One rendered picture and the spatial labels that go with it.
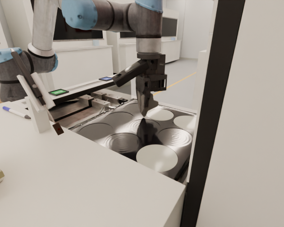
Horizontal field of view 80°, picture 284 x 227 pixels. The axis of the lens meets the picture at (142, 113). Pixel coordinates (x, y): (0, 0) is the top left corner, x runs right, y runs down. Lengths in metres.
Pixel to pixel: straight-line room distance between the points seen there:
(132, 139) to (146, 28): 0.31
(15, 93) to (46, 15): 0.37
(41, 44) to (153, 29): 0.61
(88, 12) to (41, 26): 0.49
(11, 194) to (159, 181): 0.21
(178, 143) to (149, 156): 0.10
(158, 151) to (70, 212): 0.25
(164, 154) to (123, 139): 0.13
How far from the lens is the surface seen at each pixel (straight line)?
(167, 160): 0.42
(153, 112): 0.64
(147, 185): 0.28
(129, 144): 0.47
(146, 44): 0.51
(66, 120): 0.68
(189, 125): 0.58
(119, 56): 5.18
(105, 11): 0.51
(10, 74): 0.97
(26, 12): 3.79
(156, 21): 0.52
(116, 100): 0.77
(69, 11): 0.49
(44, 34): 0.95
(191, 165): 0.25
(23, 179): 0.34
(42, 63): 1.01
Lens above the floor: 1.17
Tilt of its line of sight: 25 degrees down
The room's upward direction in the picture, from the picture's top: straight up
